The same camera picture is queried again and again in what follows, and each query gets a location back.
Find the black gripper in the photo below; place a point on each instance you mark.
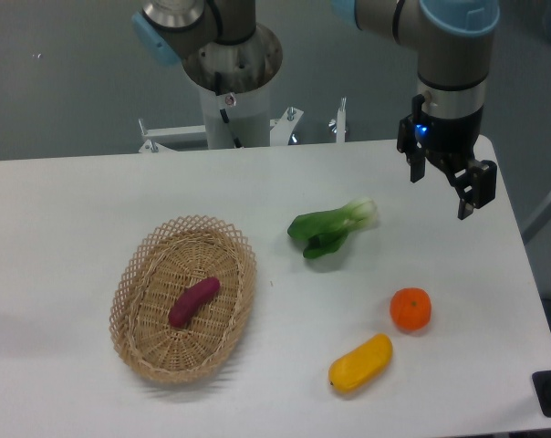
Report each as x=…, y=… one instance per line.
x=448, y=145

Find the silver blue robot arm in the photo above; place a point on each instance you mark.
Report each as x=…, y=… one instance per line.
x=229, y=56

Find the oval woven wicker basket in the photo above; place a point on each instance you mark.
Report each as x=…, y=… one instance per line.
x=174, y=256

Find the purple sweet potato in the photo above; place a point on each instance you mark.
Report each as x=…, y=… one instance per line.
x=189, y=302

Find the green bok choy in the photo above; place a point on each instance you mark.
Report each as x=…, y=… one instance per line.
x=326, y=231

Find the orange tangerine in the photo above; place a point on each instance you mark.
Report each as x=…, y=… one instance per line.
x=410, y=308

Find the yellow mango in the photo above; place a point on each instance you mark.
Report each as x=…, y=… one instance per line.
x=361, y=365

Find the white metal base frame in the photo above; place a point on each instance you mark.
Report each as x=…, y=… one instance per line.
x=283, y=132

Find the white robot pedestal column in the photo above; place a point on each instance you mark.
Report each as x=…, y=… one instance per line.
x=236, y=120

